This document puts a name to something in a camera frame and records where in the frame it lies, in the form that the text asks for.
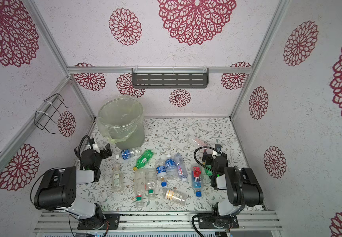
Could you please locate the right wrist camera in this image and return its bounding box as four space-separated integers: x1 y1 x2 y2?
212 151 220 159

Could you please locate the grey slotted wall shelf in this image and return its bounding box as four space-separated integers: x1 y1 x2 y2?
131 68 209 89

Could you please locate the clear bottle yellow label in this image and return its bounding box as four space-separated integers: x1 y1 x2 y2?
158 188 187 206

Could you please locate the black wire wall rack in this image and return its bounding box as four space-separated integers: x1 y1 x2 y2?
34 93 71 134

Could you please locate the clear bottle blue label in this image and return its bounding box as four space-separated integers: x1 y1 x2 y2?
115 147 142 160

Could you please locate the clear bottle green red cap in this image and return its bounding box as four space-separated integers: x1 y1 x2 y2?
134 168 145 208

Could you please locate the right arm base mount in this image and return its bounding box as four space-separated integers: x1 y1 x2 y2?
196 213 239 229

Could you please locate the Pocari bottle blue cap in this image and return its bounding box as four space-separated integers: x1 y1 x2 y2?
156 160 167 188

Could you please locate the green bottle yellow cap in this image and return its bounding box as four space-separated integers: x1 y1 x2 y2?
133 150 154 170

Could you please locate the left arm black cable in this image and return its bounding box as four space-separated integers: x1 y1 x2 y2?
74 135 93 160

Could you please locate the clear plastic bin liner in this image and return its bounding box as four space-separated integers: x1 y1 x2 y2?
96 95 145 145

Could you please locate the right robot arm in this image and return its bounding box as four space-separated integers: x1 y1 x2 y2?
201 145 264 218

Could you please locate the blue bottle red label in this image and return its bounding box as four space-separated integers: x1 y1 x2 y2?
191 165 203 198

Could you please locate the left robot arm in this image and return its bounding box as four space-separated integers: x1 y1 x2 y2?
30 143 113 230

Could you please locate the clear bottle pink label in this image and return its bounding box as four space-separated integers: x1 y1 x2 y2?
174 153 188 182

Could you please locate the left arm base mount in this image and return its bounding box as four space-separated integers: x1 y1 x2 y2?
77 213 121 231

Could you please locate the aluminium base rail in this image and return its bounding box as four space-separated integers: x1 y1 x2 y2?
33 211 283 234

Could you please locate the clear bottle pale label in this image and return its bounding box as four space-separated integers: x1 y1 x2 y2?
112 164 123 192

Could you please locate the Pocari bottle white cap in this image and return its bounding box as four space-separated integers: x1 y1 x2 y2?
165 154 178 180

